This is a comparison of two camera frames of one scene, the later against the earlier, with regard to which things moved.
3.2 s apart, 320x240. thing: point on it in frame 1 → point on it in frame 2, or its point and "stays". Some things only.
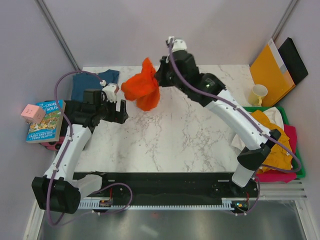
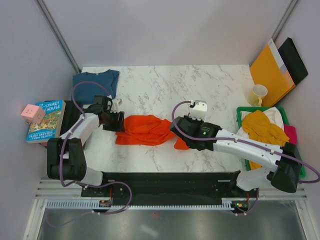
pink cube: x=32 y=113 stays
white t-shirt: x=274 y=115 stays
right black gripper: x=160 y=75 → x=200 y=122
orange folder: x=267 y=69 stays
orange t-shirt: x=144 y=87 → x=148 y=130
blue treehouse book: x=49 y=128 stays
